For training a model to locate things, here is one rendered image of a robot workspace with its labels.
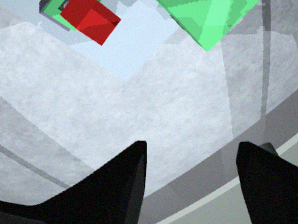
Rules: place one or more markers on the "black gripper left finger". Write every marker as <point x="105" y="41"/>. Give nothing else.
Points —
<point x="111" y="195"/>

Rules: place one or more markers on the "red-headed stop pin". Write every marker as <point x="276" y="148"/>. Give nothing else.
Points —
<point x="90" y="18"/>

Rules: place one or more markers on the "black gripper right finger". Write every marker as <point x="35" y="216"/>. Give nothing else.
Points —
<point x="269" y="185"/>

